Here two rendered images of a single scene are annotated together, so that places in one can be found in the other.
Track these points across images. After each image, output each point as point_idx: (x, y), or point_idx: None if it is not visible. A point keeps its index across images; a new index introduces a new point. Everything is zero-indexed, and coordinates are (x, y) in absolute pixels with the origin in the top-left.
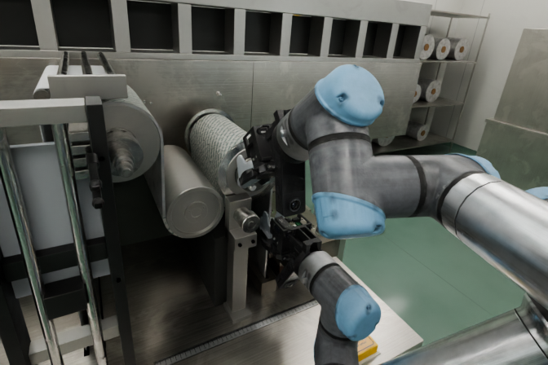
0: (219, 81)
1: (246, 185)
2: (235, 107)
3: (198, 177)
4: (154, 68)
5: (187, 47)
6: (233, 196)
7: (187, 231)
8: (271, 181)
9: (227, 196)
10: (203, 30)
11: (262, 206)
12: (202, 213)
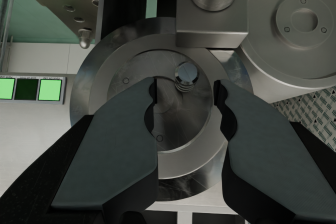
0: None
1: (253, 109)
2: None
3: (260, 94)
4: (222, 197)
5: (182, 218)
6: (219, 44)
7: None
8: (128, 101)
9: (234, 47)
10: (155, 222)
11: None
12: (289, 16)
